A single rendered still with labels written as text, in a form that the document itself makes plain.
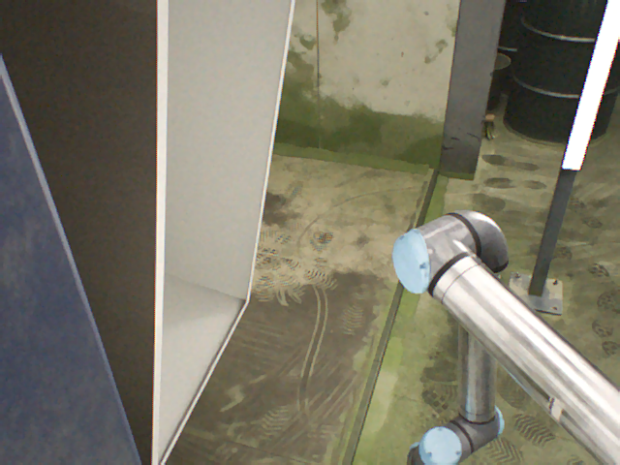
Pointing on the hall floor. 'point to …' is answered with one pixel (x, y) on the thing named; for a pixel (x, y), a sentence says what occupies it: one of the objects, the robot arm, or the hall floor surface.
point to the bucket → (497, 79)
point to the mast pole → (551, 230)
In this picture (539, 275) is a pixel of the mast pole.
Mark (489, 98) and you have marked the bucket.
